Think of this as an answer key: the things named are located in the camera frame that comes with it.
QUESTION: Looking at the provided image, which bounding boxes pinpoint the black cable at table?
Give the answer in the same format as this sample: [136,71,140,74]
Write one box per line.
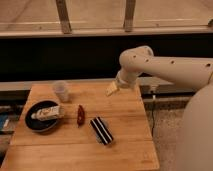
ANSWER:
[150,85,158,138]

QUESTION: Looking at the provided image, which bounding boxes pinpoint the grey metal window post left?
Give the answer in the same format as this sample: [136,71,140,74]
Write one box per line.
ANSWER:
[56,0,72,34]

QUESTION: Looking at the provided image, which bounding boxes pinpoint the black white striped block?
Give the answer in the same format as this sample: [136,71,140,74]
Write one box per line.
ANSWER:
[90,117,114,145]

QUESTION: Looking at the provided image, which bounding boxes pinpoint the white ceramic cup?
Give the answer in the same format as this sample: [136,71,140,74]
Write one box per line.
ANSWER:
[52,80,69,102]

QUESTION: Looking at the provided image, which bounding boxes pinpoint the grey metal window post right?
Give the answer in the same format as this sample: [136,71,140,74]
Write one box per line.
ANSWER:
[123,0,136,32]

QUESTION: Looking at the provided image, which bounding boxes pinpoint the black round pan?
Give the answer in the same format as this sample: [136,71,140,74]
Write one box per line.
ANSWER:
[25,100,58,132]

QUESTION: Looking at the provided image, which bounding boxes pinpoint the beige gripper wrist block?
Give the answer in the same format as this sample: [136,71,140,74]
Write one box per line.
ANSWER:
[106,70,134,96]

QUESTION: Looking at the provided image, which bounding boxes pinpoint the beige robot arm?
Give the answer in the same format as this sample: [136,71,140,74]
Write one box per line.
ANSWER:
[106,46,213,171]

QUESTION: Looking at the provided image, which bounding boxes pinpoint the grey metal window post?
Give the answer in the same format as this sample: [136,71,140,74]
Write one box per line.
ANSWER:
[123,0,136,32]
[56,0,72,34]

